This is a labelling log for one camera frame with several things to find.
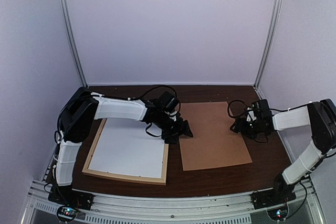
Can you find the brown backing board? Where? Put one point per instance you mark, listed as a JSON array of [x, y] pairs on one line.
[[213, 144]]

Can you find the aluminium front rail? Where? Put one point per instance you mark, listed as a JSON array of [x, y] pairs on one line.
[[234, 208]]

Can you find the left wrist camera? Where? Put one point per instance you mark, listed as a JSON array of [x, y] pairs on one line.
[[176, 116]]

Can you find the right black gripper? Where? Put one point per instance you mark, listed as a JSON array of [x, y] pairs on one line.
[[238, 125]]

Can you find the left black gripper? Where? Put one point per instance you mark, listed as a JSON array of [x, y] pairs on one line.
[[186, 129]]

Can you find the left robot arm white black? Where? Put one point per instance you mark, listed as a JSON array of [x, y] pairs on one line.
[[84, 107]]

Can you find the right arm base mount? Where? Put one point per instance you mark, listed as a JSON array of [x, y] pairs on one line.
[[269, 198]]

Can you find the right aluminium corner post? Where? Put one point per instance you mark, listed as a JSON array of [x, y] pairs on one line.
[[276, 9]]

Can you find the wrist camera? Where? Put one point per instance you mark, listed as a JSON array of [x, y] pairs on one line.
[[176, 116], [250, 115]]

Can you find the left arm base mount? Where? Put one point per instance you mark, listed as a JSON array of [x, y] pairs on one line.
[[74, 199]]

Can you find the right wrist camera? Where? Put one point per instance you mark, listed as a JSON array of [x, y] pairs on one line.
[[250, 115]]

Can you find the left aluminium corner post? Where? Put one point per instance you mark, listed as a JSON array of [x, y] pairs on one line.
[[72, 43]]

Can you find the light wooden picture frame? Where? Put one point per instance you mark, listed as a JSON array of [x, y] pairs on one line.
[[126, 176]]

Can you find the cat photo print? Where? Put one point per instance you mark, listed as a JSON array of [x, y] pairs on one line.
[[128, 150]]

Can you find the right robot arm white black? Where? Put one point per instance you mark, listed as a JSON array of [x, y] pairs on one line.
[[317, 117]]

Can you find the aluminium corner post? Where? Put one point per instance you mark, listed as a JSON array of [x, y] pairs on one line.
[[276, 9], [72, 43]]

